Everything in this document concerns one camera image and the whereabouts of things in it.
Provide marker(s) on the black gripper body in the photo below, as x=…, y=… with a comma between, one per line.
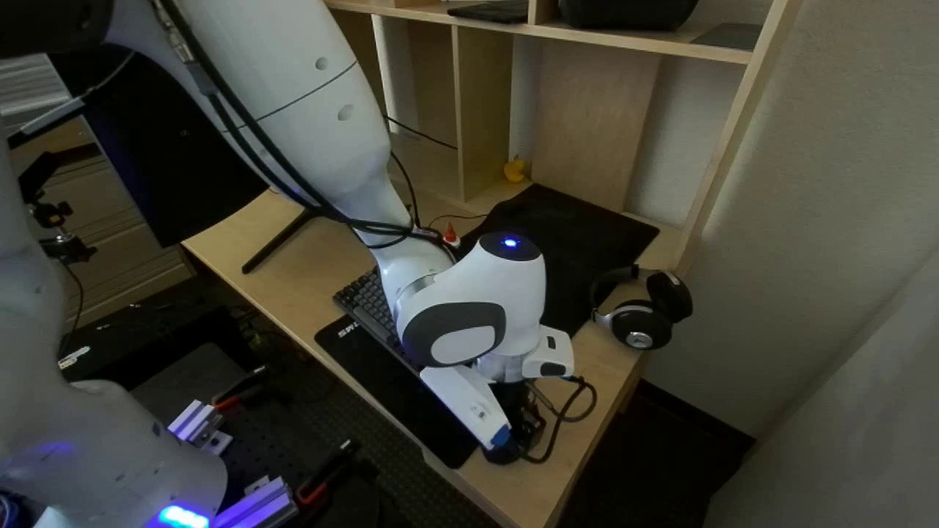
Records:
x=520, y=411

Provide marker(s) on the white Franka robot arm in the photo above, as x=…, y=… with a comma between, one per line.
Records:
x=282, y=88

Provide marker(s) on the black and silver headphones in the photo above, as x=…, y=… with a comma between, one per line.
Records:
x=636, y=328

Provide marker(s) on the black desk mat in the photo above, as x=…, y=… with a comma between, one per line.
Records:
x=589, y=245

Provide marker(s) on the black keyboard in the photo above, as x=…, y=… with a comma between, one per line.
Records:
x=367, y=302

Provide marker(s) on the white glue bottle red cap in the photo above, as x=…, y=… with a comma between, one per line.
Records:
x=454, y=236

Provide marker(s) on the red and black tool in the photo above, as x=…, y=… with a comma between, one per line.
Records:
x=238, y=387
x=328, y=471

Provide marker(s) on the small yellow rubber duck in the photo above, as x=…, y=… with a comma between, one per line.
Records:
x=517, y=170

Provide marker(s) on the white rectangular device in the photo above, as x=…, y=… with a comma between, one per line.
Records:
x=253, y=501
x=194, y=424

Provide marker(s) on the light wooden cubby shelf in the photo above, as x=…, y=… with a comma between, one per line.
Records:
x=596, y=119

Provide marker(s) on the flat black slab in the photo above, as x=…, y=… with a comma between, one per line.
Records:
x=489, y=9

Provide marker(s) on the black monitor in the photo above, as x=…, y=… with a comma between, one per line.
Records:
x=166, y=166

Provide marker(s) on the white paper sheet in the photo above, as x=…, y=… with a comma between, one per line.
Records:
x=30, y=88

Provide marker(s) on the black clamp mount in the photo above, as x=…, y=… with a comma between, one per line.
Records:
x=53, y=221

